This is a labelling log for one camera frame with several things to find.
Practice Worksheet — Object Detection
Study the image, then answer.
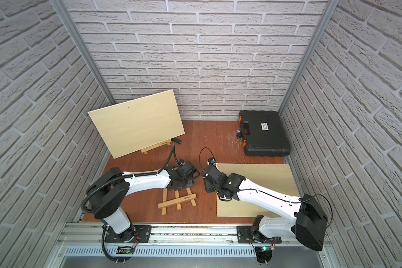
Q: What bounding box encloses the wooden easel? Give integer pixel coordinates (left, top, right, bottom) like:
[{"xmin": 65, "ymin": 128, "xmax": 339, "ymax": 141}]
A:
[
  {"xmin": 141, "ymin": 139, "xmax": 172, "ymax": 155},
  {"xmin": 158, "ymin": 188, "xmax": 197, "ymax": 216}
]

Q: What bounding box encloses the plywood board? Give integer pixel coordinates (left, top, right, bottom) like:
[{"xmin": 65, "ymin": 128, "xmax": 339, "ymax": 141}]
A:
[
  {"xmin": 88, "ymin": 90, "xmax": 185, "ymax": 159},
  {"xmin": 217, "ymin": 164, "xmax": 300, "ymax": 218}
]

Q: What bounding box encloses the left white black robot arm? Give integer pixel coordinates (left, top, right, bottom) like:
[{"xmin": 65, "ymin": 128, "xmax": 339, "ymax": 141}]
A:
[{"xmin": 80, "ymin": 161, "xmax": 200, "ymax": 242}]

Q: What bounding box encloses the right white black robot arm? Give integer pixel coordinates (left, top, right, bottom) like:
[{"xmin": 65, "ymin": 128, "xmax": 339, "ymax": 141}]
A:
[{"xmin": 202, "ymin": 164, "xmax": 328, "ymax": 251}]

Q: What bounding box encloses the black screwdriver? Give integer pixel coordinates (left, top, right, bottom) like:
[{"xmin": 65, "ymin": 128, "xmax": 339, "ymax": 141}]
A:
[{"xmin": 171, "ymin": 138, "xmax": 182, "ymax": 144}]

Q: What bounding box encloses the black plastic tool case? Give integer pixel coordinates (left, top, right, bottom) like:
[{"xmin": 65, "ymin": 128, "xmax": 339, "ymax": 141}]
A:
[{"xmin": 239, "ymin": 111, "xmax": 291, "ymax": 157}]

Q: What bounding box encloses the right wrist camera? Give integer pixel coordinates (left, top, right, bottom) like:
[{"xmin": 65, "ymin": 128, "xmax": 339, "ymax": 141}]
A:
[{"xmin": 208, "ymin": 157, "xmax": 217, "ymax": 166}]

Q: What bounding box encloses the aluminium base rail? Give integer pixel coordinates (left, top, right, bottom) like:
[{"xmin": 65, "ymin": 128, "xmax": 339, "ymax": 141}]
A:
[{"xmin": 43, "ymin": 222, "xmax": 341, "ymax": 268}]

